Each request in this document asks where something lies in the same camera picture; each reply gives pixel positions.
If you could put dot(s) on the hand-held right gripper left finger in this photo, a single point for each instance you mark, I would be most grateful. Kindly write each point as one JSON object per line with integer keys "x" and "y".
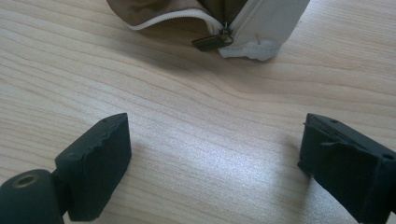
{"x": 93, "y": 174}

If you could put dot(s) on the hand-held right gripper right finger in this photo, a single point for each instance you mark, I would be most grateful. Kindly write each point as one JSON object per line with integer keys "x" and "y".
{"x": 348, "y": 174}

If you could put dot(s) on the white zippered pouch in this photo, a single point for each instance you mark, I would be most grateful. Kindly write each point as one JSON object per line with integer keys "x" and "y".
{"x": 267, "y": 21}

